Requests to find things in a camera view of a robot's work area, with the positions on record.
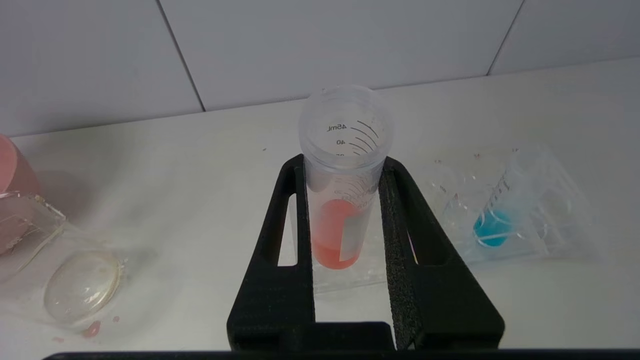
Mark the clear glass beaker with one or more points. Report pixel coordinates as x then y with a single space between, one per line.
80 285

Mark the clear acrylic test tube rack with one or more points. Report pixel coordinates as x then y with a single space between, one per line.
550 235

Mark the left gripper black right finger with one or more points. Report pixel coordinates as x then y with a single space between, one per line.
440 300

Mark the test tube with blue pigment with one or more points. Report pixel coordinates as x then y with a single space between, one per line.
492 230

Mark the pink plastic bowl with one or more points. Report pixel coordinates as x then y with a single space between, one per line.
12 175

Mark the test tube with red pigment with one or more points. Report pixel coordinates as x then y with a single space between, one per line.
335 235

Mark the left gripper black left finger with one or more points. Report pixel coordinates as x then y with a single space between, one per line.
270 300

